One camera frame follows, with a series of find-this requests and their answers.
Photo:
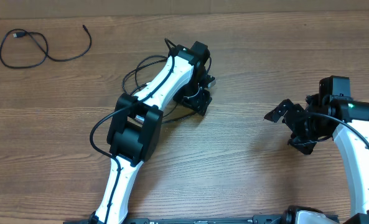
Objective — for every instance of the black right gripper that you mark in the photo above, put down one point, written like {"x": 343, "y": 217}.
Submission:
{"x": 305, "y": 145}

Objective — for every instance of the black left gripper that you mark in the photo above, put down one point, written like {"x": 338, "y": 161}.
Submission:
{"x": 200, "y": 104}

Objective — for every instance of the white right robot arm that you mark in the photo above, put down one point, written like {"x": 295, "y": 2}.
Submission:
{"x": 332, "y": 113}

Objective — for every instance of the cardboard back wall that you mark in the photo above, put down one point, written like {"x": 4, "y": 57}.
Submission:
{"x": 36, "y": 9}

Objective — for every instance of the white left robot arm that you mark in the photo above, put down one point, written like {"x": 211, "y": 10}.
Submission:
{"x": 136, "y": 122}

